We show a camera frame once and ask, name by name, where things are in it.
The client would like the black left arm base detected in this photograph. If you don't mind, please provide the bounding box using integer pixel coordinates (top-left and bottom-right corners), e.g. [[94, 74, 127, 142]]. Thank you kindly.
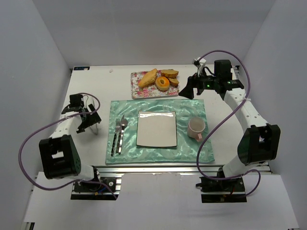
[[71, 177, 121, 200]]

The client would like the floral rectangular tray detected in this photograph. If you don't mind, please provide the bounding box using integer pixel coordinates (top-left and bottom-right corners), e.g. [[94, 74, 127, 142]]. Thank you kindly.
[[130, 71, 179, 99]]

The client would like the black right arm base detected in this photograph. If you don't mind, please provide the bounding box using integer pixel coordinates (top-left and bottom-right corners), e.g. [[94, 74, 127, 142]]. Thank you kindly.
[[195, 177, 247, 204]]

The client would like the upper brown bread slice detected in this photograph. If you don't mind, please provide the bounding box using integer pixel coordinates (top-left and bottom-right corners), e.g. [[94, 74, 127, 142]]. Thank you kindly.
[[161, 69, 179, 79]]

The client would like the blue label sticker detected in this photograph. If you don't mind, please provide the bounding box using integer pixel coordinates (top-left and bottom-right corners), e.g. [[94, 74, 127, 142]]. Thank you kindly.
[[73, 66, 90, 71]]

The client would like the aluminium frame rail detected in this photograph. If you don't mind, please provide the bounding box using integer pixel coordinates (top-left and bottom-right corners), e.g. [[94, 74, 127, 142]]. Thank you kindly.
[[31, 165, 274, 192]]

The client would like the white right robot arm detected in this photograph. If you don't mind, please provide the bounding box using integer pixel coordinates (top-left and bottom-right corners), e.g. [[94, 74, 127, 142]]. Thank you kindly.
[[179, 58, 281, 179]]

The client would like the lower brown bread slice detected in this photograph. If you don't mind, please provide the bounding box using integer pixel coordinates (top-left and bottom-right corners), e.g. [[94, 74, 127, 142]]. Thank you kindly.
[[168, 78, 179, 87]]

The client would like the square white plate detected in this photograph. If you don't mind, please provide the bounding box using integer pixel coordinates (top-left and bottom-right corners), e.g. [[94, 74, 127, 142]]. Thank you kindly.
[[136, 111, 177, 148]]

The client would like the orange ring donut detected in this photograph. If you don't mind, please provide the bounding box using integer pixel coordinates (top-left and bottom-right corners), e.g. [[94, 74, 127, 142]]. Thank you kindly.
[[155, 76, 170, 91]]

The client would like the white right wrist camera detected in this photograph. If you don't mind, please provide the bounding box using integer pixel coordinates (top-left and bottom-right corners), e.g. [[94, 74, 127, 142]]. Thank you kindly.
[[193, 57, 207, 76]]

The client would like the pink mug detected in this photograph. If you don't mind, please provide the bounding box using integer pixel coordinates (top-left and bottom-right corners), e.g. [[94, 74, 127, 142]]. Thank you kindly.
[[187, 117, 206, 142]]

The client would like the spoon with patterned handle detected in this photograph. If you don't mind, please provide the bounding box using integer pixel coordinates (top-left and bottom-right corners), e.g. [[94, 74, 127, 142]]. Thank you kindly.
[[116, 115, 128, 155]]

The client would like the long yellow bread loaf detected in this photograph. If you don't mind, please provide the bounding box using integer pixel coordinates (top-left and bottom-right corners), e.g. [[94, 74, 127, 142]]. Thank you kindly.
[[138, 69, 158, 88]]

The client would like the green satin placemat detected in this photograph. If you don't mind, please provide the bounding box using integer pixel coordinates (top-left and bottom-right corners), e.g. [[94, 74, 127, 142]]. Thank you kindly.
[[105, 99, 207, 165]]

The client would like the fork with patterned handle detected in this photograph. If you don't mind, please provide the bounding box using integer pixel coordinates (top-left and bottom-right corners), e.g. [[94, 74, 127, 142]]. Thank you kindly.
[[111, 118, 120, 157]]

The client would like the brown bread slice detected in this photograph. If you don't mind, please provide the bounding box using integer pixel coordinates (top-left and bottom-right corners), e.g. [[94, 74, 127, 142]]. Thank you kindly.
[[168, 78, 179, 87], [161, 69, 179, 79]]

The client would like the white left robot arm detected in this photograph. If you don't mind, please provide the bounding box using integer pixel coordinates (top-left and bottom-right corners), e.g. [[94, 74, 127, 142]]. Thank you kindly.
[[39, 94, 101, 181]]

